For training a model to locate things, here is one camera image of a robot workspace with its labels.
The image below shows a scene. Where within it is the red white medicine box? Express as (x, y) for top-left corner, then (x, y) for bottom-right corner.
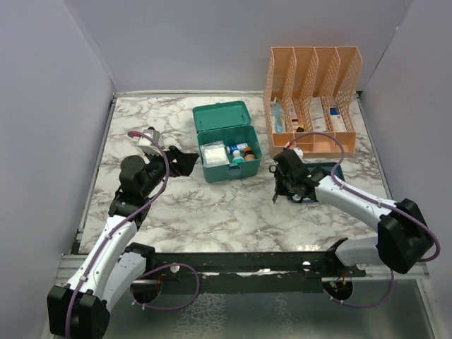
(290, 100), (307, 133)

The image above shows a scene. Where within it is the white bottle blue label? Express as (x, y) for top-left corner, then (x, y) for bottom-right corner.
(225, 143), (249, 154)

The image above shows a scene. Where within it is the white gauze pad packet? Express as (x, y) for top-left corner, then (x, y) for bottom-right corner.
(200, 141), (230, 167)

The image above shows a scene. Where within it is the white bottle green label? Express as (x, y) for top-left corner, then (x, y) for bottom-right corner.
(232, 149), (244, 164)

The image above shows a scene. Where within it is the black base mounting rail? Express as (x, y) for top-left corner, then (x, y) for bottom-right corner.
(125, 242), (366, 296)

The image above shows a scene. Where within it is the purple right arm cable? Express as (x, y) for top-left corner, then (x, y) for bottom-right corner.
(285, 132), (441, 308)

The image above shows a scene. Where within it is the dark teal divided tray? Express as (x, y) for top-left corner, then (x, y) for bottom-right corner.
(291, 161), (346, 205)

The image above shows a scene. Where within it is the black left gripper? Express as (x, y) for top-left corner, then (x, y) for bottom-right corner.
(141, 145), (198, 197)

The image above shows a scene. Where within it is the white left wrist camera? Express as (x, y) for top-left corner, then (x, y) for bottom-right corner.
(137, 127), (160, 155)

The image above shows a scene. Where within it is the blue white medicine box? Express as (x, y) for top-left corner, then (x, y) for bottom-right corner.
(329, 99), (347, 132)

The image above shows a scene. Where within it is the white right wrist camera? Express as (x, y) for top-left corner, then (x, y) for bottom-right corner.
(285, 143), (304, 160)

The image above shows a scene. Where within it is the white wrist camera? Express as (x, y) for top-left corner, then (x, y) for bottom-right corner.
(137, 127), (160, 155)
(285, 143), (304, 160)

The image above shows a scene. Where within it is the orange plastic file organizer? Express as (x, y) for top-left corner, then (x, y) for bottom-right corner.
(263, 47), (362, 158)

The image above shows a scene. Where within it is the blue toothbrush package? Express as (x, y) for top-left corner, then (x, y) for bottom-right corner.
(270, 102), (285, 133)

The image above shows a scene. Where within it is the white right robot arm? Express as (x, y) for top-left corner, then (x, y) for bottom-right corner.
(269, 149), (435, 276)

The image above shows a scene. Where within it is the amber bottle orange label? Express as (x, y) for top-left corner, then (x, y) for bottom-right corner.
(244, 147), (256, 162)

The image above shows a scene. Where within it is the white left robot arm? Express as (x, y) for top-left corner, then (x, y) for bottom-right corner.
(47, 146), (198, 338)

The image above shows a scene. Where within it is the green plastic medicine box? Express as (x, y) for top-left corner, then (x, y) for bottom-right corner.
(192, 101), (262, 183)

